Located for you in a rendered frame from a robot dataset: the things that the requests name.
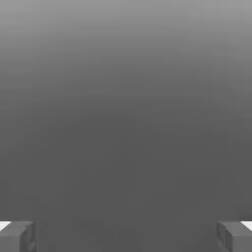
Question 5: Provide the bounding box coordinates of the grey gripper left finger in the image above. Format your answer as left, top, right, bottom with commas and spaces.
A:
0, 220, 36, 252

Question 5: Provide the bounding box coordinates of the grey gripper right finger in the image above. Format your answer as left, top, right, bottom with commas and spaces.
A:
216, 220, 252, 252

